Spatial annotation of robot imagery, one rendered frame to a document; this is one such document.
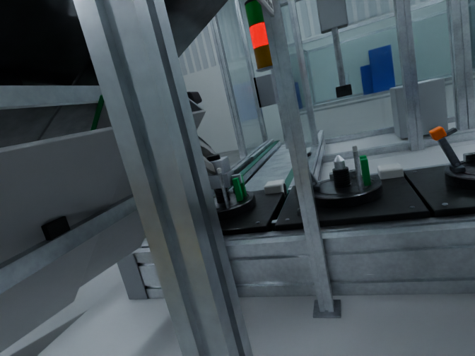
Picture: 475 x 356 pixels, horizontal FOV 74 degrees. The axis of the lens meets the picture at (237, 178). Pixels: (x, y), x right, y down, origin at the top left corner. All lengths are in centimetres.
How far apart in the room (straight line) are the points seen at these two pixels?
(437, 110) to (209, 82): 840
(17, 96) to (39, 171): 7
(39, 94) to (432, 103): 159
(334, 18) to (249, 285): 131
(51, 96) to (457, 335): 51
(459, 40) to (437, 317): 140
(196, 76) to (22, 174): 971
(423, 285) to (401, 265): 4
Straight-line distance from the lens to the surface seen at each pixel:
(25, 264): 28
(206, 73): 976
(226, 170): 67
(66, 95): 33
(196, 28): 41
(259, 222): 59
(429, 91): 170
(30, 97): 30
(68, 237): 30
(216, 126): 972
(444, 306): 54
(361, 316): 52
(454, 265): 54
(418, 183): 69
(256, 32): 82
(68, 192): 29
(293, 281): 56
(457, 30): 175
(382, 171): 73
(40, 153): 24
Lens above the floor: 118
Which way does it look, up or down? 12 degrees down
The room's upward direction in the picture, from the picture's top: 13 degrees counter-clockwise
